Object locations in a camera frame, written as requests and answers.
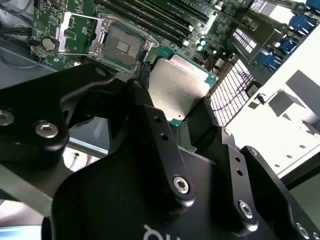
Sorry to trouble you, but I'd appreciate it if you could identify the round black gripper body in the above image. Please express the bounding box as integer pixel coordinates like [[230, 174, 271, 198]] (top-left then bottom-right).
[[42, 147, 263, 240]]

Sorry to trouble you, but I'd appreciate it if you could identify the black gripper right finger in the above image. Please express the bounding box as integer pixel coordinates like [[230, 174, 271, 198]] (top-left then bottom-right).
[[202, 96, 320, 240]]

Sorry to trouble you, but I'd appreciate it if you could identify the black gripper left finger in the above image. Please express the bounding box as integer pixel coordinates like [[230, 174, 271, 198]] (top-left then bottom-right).
[[0, 62, 196, 213]]

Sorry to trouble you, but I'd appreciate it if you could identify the silver CPU green edge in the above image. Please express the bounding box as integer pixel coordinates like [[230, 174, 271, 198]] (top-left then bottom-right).
[[147, 45, 220, 127]]

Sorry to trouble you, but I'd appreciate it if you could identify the metal socket cover frame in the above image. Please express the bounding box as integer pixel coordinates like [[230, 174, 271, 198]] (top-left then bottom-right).
[[55, 10, 112, 58]]

